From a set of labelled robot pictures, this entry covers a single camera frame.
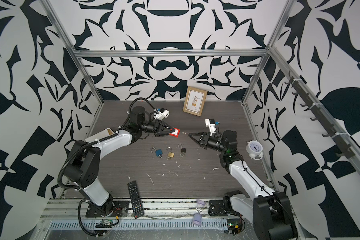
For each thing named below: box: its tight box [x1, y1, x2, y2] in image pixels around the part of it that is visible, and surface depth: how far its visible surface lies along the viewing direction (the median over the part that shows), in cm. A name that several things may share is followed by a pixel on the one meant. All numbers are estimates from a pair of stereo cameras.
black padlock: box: [178, 143, 186, 154], surface depth 96 cm
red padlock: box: [168, 127, 181, 138], surface depth 74 cm
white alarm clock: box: [245, 140, 264, 160], surface depth 93 cm
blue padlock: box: [150, 147, 163, 157], surface depth 96 cm
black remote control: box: [127, 180, 145, 219], surface depth 77 cm
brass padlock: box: [166, 146, 175, 158], surface depth 94 cm
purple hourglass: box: [193, 199, 206, 227], surface depth 73 cm
